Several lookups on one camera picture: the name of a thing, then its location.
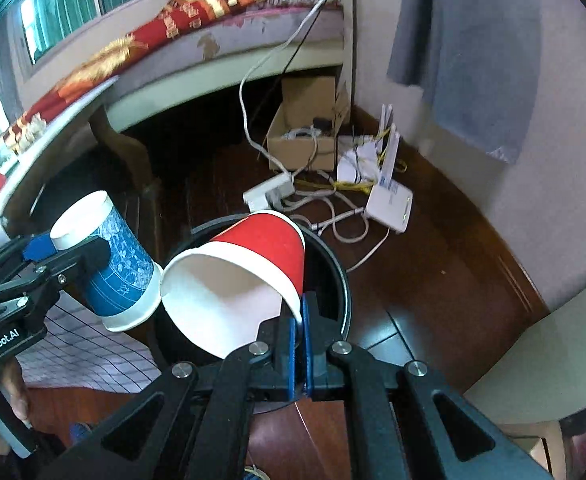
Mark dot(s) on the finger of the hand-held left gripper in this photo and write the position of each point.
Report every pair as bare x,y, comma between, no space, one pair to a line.
80,260
38,250

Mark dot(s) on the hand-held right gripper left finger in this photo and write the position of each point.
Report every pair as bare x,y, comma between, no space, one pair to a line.
293,355

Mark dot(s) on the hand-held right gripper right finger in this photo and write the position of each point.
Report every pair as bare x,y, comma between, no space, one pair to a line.
309,350

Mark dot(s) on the blue patterned paper cup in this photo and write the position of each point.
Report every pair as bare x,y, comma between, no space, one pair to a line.
118,260

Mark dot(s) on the black round trash bin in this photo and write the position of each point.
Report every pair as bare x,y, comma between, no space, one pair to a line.
334,290

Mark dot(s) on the red paper cup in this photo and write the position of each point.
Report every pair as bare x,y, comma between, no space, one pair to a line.
253,250

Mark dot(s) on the person's left hand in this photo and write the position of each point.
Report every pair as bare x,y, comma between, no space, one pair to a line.
15,392

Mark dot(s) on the checked tablecloth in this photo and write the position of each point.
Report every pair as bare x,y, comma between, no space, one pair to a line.
98,355

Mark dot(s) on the blue shoe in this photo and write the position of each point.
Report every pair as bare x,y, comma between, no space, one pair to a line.
255,474

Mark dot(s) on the white power strip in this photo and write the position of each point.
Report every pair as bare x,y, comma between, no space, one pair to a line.
268,191

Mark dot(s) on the white router with antennas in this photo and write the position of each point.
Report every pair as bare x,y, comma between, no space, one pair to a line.
390,205

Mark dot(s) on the white modem box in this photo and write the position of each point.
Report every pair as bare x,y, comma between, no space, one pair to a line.
355,162

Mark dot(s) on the white cabinet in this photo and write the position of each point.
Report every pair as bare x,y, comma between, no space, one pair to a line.
548,360

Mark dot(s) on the open cardboard box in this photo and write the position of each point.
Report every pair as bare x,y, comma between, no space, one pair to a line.
300,110

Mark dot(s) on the window with green curtain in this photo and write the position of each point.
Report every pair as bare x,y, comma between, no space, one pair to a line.
68,5

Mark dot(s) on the red patterned blanket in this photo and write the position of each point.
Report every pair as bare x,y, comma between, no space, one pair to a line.
173,15

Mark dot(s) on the bed with grey sheet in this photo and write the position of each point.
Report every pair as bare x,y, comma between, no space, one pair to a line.
253,35

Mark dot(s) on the grey hanging cloth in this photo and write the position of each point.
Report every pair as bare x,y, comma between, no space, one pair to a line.
473,50

